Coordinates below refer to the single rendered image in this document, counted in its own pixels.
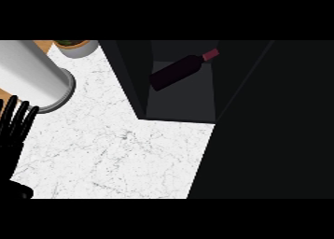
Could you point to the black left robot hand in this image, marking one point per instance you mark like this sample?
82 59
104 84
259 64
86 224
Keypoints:
4 149

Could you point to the dark grey cabinet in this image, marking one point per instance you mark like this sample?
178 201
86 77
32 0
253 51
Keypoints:
179 93

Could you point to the dark red wine bottle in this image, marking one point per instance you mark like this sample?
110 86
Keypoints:
176 70

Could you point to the dark grey cabinet door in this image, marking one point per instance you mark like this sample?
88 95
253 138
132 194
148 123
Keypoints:
275 130

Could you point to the white paper towel roll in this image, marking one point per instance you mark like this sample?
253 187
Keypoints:
24 71

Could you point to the grey potted plant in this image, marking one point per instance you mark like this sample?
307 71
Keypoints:
76 47

